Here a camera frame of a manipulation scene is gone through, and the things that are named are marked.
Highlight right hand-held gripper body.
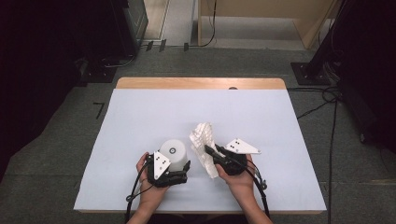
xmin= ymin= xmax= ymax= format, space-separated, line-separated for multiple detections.
xmin=213 ymin=138 xmax=262 ymax=176

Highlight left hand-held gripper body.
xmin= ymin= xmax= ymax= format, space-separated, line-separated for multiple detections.
xmin=146 ymin=150 xmax=189 ymax=189

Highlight white waffle cloth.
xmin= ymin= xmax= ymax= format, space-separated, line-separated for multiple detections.
xmin=189 ymin=121 xmax=224 ymax=179

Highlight person's left hand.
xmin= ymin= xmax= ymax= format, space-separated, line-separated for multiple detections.
xmin=135 ymin=151 xmax=169 ymax=210

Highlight person's right hand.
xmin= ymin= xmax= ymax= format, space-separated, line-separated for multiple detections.
xmin=215 ymin=154 xmax=255 ymax=202

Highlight white table sheet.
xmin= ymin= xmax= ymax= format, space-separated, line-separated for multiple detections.
xmin=73 ymin=88 xmax=327 ymax=213

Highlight wooden table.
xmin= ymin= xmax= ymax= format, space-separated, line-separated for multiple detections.
xmin=73 ymin=77 xmax=327 ymax=216

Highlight black stand base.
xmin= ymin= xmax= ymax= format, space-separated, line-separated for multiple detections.
xmin=79 ymin=57 xmax=119 ymax=84

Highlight black stand with square base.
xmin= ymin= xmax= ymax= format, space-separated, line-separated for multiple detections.
xmin=290 ymin=0 xmax=348 ymax=87

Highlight dark glass cabinet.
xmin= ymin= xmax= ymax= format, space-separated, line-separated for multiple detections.
xmin=110 ymin=0 xmax=149 ymax=59

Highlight light wooden furniture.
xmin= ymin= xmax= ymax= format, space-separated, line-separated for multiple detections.
xmin=197 ymin=0 xmax=344 ymax=50

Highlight left hand-held gripper cable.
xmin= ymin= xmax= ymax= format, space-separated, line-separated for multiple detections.
xmin=125 ymin=161 xmax=154 ymax=224

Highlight hand-held gripper cable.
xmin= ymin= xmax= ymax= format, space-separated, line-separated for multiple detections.
xmin=238 ymin=161 xmax=271 ymax=219
xmin=125 ymin=161 xmax=154 ymax=224

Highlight right hand-held gripper cable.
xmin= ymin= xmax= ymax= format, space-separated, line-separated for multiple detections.
xmin=238 ymin=161 xmax=271 ymax=219

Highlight grey floor cable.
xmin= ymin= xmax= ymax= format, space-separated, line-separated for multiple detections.
xmin=104 ymin=53 xmax=137 ymax=69

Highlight black floor cables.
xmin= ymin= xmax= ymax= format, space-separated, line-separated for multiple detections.
xmin=286 ymin=86 xmax=343 ymax=224

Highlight black hanging cable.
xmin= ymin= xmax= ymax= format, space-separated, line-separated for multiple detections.
xmin=186 ymin=0 xmax=218 ymax=49

